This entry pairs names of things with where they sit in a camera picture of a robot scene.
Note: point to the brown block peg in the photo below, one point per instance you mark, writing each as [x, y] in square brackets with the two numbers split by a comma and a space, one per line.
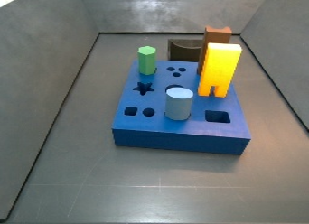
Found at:
[212, 35]

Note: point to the black curved stand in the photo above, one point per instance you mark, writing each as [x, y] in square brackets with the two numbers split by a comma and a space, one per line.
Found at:
[183, 50]

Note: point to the green hexagonal peg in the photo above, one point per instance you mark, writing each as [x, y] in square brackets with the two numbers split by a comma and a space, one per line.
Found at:
[146, 57]

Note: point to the blue shape sorter board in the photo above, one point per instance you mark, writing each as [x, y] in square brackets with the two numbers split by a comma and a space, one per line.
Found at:
[216, 129]

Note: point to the light blue cylinder peg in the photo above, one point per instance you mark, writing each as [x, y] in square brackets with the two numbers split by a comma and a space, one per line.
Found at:
[178, 105]

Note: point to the yellow arch block peg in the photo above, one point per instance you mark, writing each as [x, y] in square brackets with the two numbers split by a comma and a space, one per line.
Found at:
[220, 64]

